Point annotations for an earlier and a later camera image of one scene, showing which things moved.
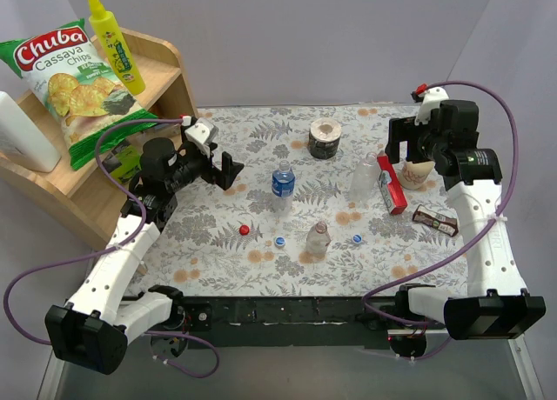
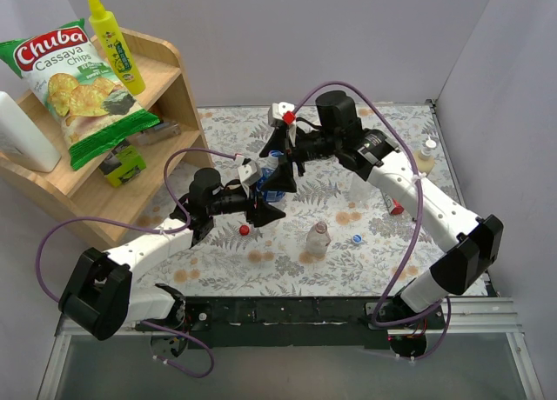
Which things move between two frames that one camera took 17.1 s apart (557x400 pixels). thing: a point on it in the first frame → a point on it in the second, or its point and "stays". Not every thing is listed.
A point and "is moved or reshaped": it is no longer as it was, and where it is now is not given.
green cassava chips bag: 73,78 stays
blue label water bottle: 283,183 is moved or reshaped
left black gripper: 216,174 → 251,204
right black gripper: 406,129 → 291,152
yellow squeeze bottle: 127,75 stays
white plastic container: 22,140 stays
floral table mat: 318,211 stays
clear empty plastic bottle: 365,180 stays
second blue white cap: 357,238 stays
